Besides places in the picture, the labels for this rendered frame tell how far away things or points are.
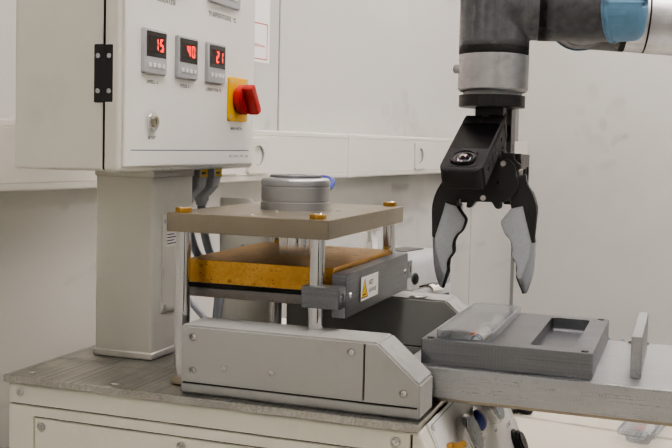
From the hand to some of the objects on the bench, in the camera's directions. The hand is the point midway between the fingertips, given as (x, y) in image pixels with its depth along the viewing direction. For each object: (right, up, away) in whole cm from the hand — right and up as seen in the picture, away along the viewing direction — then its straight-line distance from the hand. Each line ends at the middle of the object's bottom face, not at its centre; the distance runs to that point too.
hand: (481, 282), depth 104 cm
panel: (+6, -28, -1) cm, 29 cm away
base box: (-20, -28, +10) cm, 36 cm away
